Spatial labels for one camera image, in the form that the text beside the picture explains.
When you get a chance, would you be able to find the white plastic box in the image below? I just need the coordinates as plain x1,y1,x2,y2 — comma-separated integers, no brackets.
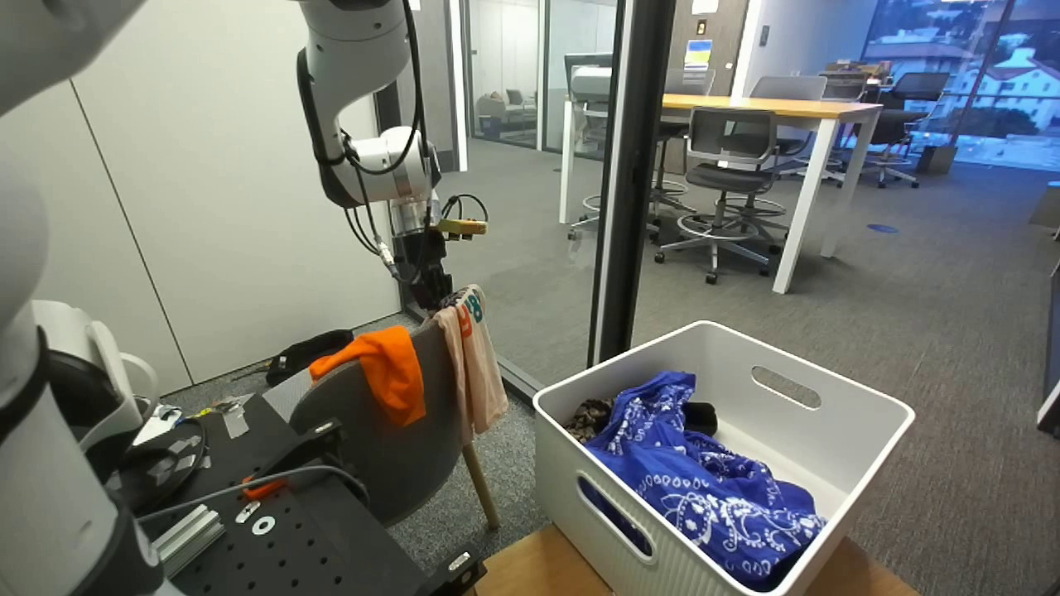
529,319,920,596

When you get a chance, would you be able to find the beige printed shirt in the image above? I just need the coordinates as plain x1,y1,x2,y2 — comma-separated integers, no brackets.
430,284,513,447

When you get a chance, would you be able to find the black glass door frame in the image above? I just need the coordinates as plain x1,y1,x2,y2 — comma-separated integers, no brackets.
588,0,678,371

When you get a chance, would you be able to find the orange shirt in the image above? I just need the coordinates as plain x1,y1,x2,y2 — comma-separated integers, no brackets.
305,320,430,431

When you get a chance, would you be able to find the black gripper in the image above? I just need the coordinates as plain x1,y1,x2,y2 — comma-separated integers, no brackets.
392,223,463,324

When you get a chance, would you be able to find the dark patterned cloth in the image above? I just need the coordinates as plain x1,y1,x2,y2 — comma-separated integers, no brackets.
566,394,617,447

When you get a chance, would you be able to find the yellow wrist camera mount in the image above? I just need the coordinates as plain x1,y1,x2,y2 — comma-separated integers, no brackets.
434,197,495,242

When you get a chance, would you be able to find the black clamp with orange trigger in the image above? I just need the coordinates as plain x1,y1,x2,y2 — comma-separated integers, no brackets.
235,421,347,506

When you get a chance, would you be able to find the black cable with silver connector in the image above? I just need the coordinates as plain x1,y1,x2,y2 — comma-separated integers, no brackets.
338,200,405,277

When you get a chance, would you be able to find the brown cardboard box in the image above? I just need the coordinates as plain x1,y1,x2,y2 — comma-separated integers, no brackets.
471,521,933,596

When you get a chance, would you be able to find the black clamp handle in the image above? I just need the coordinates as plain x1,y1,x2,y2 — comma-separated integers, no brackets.
262,324,357,391

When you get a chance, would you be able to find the wooden top office desk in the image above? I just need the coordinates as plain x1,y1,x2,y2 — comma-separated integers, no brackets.
660,90,887,298

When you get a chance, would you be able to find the black perforated breadboard table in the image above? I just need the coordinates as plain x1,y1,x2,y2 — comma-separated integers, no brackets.
104,386,492,596

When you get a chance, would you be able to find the blue patterned cloth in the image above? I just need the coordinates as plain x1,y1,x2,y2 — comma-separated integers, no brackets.
585,368,832,591

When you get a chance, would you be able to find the black looped camera cable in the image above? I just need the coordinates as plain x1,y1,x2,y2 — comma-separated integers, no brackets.
438,188,495,228

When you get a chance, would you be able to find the silver aluminium profile piece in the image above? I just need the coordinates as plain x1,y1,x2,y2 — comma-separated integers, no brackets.
140,500,233,581

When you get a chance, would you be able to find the black office chair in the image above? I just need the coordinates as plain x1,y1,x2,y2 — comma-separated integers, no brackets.
859,68,953,191

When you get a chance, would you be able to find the grey office swivel chair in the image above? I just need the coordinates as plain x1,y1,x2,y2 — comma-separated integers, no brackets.
652,107,788,287

